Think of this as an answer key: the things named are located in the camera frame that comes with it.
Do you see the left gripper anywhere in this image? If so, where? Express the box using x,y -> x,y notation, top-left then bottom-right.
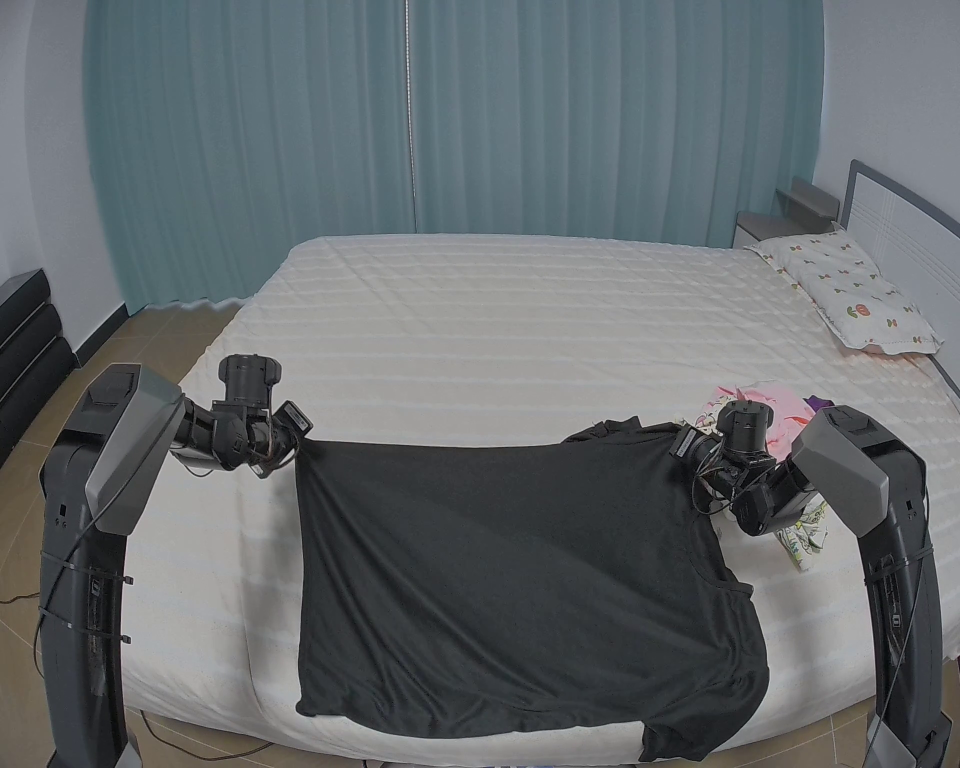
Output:
257,401 -> 315,474

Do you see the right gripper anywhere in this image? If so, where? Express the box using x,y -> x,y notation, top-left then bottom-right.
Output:
670,423 -> 723,474

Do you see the black T-shirt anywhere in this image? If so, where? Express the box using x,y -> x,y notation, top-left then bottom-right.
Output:
294,417 -> 771,762

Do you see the pile of clothes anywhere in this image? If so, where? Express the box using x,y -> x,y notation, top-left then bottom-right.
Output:
693,381 -> 830,575

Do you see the bed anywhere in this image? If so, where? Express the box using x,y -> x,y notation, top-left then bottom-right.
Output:
120,159 -> 960,766

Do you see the white printed pillow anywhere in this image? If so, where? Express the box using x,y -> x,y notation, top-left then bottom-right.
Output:
752,230 -> 945,356

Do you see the grey bedside table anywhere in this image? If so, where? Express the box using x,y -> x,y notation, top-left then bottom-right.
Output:
735,177 -> 840,250

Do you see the blue-green curtain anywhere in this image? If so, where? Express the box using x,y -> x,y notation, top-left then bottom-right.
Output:
408,0 -> 822,249
82,0 -> 417,316

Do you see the black chest of drawers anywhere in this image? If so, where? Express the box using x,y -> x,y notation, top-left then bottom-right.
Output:
0,270 -> 82,470

